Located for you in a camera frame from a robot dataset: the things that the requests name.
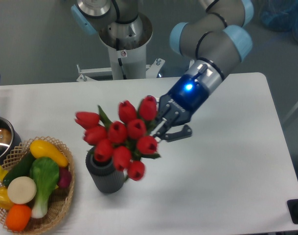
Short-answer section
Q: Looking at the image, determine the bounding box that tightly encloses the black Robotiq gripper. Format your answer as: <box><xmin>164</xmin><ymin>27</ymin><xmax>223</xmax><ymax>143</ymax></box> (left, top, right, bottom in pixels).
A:
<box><xmin>154</xmin><ymin>73</ymin><xmax>209</xmax><ymax>142</ymax></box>

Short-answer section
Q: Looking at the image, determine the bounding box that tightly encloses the red tulip bouquet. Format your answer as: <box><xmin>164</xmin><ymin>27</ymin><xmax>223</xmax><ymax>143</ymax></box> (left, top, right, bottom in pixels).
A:
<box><xmin>75</xmin><ymin>95</ymin><xmax>160</xmax><ymax>181</ymax></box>

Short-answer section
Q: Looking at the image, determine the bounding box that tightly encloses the dark grey ribbed vase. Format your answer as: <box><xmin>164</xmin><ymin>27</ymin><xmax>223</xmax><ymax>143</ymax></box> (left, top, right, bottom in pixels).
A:
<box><xmin>85</xmin><ymin>147</ymin><xmax>125</xmax><ymax>194</ymax></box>

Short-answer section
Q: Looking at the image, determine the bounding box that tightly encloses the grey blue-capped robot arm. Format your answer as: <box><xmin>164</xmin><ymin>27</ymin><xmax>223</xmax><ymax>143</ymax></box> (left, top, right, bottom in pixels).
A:
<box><xmin>71</xmin><ymin>0</ymin><xmax>254</xmax><ymax>141</ymax></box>

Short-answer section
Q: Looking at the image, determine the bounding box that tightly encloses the purple red radish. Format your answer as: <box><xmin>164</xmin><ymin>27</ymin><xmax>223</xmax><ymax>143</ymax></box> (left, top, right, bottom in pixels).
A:
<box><xmin>57</xmin><ymin>167</ymin><xmax>72</xmax><ymax>188</ymax></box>

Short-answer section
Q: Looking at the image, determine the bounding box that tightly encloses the green bok choy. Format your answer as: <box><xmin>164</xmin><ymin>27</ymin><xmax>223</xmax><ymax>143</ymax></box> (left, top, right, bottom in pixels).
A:
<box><xmin>29</xmin><ymin>157</ymin><xmax>59</xmax><ymax>219</ymax></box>

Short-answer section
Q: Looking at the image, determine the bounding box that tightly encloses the yellow squash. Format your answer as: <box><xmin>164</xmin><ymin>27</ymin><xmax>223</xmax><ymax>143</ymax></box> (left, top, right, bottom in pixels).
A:
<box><xmin>29</xmin><ymin>140</ymin><xmax>69</xmax><ymax>167</ymax></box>

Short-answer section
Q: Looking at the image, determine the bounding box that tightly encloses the woven wicker basket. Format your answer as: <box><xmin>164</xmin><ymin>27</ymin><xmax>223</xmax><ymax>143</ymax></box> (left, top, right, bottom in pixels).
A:
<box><xmin>0</xmin><ymin>137</ymin><xmax>75</xmax><ymax>235</ymax></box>

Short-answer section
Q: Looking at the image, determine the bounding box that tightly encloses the blue plastic bag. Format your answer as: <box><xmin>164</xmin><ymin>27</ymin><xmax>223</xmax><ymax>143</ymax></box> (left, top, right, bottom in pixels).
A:
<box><xmin>258</xmin><ymin>0</ymin><xmax>298</xmax><ymax>43</ymax></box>

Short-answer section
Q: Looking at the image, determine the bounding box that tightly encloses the dark green cucumber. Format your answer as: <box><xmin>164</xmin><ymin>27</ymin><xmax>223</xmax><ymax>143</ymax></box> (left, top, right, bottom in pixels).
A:
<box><xmin>2</xmin><ymin>152</ymin><xmax>36</xmax><ymax>187</ymax></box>

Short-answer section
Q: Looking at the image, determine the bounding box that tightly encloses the beige round slice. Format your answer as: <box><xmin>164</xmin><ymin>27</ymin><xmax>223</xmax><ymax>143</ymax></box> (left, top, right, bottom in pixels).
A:
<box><xmin>7</xmin><ymin>176</ymin><xmax>37</xmax><ymax>204</ymax></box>

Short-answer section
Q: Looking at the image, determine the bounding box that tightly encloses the yellow banana tip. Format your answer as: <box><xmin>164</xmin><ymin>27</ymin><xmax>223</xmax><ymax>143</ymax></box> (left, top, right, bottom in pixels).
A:
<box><xmin>0</xmin><ymin>165</ymin><xmax>8</xmax><ymax>182</ymax></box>

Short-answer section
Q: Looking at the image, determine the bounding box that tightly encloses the orange fruit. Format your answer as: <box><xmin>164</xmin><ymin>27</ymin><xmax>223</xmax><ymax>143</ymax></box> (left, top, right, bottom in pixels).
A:
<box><xmin>5</xmin><ymin>204</ymin><xmax>31</xmax><ymax>232</ymax></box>

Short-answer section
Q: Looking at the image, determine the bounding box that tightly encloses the yellow bell pepper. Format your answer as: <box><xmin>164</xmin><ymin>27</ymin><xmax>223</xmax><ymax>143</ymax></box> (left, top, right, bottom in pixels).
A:
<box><xmin>0</xmin><ymin>186</ymin><xmax>15</xmax><ymax>210</ymax></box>

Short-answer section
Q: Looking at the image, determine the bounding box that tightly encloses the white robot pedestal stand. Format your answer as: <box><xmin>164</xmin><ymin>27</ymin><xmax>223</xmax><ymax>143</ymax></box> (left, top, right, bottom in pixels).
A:
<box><xmin>77</xmin><ymin>13</ymin><xmax>165</xmax><ymax>82</ymax></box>

